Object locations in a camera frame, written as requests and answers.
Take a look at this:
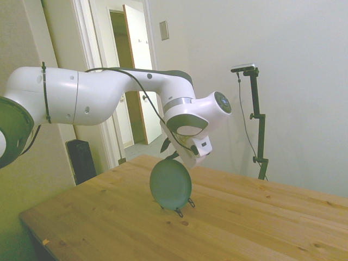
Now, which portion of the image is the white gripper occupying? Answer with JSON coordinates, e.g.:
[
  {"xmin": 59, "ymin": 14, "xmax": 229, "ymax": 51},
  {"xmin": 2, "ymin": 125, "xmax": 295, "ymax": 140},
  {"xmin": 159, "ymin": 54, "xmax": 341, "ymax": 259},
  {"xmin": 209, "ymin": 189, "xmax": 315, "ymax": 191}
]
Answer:
[{"xmin": 159, "ymin": 119, "xmax": 204, "ymax": 170}]

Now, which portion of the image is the dark green round plate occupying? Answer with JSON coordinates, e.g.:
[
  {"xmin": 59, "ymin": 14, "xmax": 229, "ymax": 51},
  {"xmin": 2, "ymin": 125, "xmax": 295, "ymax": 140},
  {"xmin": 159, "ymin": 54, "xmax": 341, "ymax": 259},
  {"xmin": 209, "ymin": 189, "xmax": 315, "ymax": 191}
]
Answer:
[{"xmin": 149, "ymin": 158, "xmax": 192, "ymax": 210}]

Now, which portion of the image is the white door with wooden edge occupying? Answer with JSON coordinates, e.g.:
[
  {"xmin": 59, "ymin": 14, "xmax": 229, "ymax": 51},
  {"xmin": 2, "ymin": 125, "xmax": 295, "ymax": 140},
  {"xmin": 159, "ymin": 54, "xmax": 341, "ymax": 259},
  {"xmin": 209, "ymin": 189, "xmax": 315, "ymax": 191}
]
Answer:
[{"xmin": 122, "ymin": 4, "xmax": 163, "ymax": 145}]

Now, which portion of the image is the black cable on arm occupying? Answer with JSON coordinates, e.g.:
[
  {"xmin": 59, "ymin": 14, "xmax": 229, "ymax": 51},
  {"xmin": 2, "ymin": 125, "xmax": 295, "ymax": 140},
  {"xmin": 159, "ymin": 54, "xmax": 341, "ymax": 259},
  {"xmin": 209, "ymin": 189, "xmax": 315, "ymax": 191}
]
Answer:
[{"xmin": 84, "ymin": 67, "xmax": 198, "ymax": 154}]

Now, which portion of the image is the black wire plate stand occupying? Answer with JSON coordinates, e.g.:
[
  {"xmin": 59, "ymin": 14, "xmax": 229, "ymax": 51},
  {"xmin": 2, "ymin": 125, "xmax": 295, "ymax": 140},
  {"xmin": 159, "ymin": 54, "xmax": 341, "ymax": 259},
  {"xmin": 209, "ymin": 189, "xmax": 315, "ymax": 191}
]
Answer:
[{"xmin": 160, "ymin": 197, "xmax": 196, "ymax": 218}]

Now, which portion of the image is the black jointed camera stand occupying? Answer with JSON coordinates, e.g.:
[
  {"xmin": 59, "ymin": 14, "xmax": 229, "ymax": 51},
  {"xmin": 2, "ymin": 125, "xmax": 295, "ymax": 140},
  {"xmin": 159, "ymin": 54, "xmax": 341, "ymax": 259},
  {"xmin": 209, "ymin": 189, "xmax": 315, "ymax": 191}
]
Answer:
[{"xmin": 243, "ymin": 67, "xmax": 270, "ymax": 181}]

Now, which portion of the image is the grey exterior camera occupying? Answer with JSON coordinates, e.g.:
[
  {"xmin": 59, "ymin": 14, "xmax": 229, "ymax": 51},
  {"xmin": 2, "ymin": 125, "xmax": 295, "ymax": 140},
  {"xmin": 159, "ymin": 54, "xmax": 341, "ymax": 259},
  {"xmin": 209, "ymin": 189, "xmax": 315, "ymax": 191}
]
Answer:
[{"xmin": 230, "ymin": 63, "xmax": 257, "ymax": 73}]

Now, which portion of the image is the grey wall switch plate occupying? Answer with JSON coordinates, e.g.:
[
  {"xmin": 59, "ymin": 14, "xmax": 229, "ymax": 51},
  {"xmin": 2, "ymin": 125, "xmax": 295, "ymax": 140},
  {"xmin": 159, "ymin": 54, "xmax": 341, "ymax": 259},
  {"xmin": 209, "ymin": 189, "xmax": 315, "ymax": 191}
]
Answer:
[{"xmin": 159, "ymin": 20, "xmax": 170, "ymax": 41}]

